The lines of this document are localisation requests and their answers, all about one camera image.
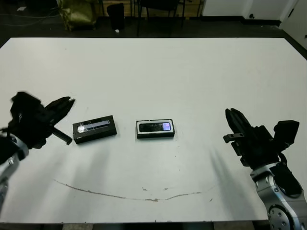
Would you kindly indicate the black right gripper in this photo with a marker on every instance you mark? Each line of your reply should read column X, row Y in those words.
column 259, row 148

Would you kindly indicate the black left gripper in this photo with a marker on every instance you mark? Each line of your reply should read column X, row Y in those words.
column 31, row 131

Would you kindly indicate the black box lid silver print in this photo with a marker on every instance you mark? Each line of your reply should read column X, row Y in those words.
column 96, row 134

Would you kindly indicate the black phone-like camera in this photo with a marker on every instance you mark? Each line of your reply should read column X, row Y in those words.
column 151, row 127

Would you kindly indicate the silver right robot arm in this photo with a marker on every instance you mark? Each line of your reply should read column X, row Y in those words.
column 275, row 203

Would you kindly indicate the black box with white inlay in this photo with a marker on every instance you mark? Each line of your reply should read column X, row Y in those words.
column 153, row 136

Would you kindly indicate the yellow green sack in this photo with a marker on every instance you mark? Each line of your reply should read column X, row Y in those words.
column 78, row 14

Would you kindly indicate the black waste bin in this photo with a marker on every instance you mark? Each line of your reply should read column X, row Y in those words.
column 115, row 15

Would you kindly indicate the white paper sheet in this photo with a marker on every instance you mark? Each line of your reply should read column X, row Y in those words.
column 21, row 8

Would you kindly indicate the black round door stopper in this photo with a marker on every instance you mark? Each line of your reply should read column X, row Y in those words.
column 251, row 15

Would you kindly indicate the white door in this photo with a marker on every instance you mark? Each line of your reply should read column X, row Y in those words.
column 296, row 21

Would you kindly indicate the black office chair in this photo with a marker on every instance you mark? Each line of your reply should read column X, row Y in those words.
column 160, row 4

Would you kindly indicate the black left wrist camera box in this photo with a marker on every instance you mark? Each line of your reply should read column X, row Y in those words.
column 24, row 100

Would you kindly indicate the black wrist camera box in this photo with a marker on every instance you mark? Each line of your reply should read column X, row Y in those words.
column 286, row 133
column 24, row 100

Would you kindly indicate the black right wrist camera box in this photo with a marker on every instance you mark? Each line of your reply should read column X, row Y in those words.
column 286, row 133

